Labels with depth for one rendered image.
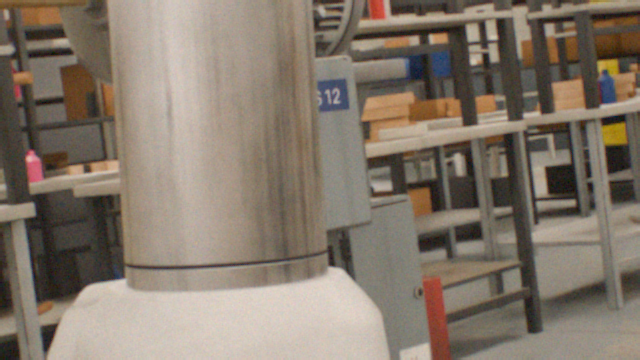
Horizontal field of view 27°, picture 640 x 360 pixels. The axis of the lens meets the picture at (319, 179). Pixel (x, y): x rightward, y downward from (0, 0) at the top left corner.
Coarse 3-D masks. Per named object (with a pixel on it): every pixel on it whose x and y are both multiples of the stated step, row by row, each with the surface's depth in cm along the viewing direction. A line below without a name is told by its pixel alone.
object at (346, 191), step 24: (336, 72) 155; (336, 96) 155; (336, 120) 155; (336, 144) 155; (360, 144) 158; (336, 168) 155; (360, 168) 157; (336, 192) 154; (360, 192) 157; (336, 216) 154; (360, 216) 157
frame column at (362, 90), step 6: (360, 84) 192; (366, 84) 193; (360, 90) 192; (366, 90) 193; (360, 96) 193; (366, 96) 194; (360, 102) 193; (366, 102) 194; (360, 108) 193; (360, 114) 194; (360, 120) 194; (366, 156) 195; (366, 162) 195
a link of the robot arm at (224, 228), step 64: (128, 0) 63; (192, 0) 62; (256, 0) 62; (128, 64) 63; (192, 64) 62; (256, 64) 62; (128, 128) 64; (192, 128) 62; (256, 128) 62; (128, 192) 64; (192, 192) 62; (256, 192) 62; (320, 192) 66; (128, 256) 65; (192, 256) 62; (256, 256) 62; (320, 256) 65; (128, 320) 62; (192, 320) 60; (256, 320) 60; (320, 320) 61
